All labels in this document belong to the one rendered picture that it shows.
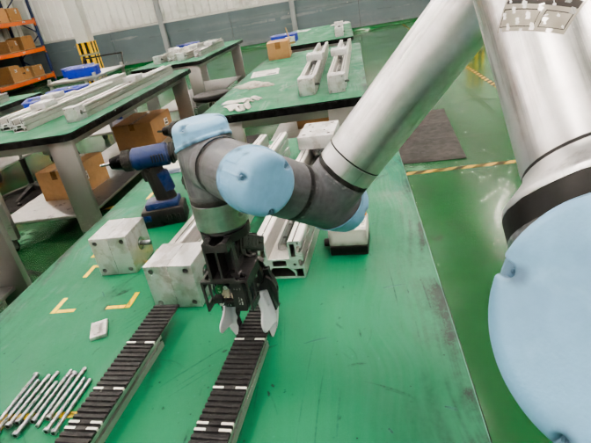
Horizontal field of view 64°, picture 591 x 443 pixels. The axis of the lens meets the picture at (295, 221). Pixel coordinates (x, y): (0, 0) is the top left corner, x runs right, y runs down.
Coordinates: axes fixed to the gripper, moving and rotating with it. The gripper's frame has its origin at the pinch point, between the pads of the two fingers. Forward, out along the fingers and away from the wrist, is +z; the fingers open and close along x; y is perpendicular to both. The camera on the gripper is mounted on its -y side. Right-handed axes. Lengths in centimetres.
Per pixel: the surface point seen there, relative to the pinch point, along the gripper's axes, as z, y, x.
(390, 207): 3, -49, 22
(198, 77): 23, -504, -214
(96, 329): 2.3, -2.6, -32.7
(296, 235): -5.3, -21.3, 4.0
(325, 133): -9, -78, 3
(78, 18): -78, -946, -642
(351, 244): 0.7, -26.9, 13.7
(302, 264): 0.0, -18.9, 4.8
